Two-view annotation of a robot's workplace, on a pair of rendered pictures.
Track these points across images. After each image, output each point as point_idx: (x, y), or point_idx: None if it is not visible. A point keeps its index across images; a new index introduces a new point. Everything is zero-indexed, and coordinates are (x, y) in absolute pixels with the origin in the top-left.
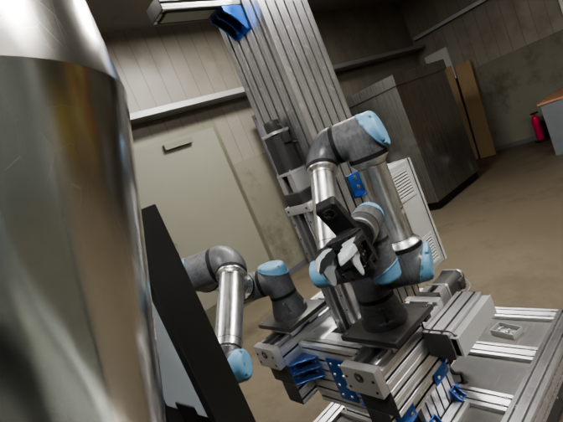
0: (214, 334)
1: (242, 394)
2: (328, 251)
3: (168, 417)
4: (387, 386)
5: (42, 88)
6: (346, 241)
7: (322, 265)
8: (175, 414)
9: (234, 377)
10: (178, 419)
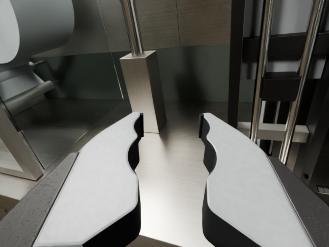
0: (230, 24)
1: (228, 82)
2: (214, 177)
3: (316, 85)
4: None
5: None
6: (108, 218)
7: (199, 120)
8: (317, 89)
9: (229, 66)
10: (316, 95)
